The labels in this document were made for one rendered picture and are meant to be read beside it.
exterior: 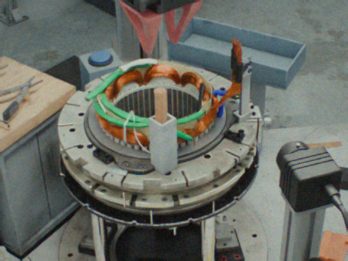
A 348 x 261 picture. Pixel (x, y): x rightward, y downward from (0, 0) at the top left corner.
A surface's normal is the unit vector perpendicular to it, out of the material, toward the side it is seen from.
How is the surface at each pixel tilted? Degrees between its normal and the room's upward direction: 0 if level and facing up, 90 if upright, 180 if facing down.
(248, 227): 0
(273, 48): 90
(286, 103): 0
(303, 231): 90
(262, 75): 90
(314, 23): 0
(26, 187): 90
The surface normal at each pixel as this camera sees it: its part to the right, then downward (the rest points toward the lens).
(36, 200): 0.81, 0.35
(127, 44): 0.11, 0.61
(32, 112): -0.02, -0.79
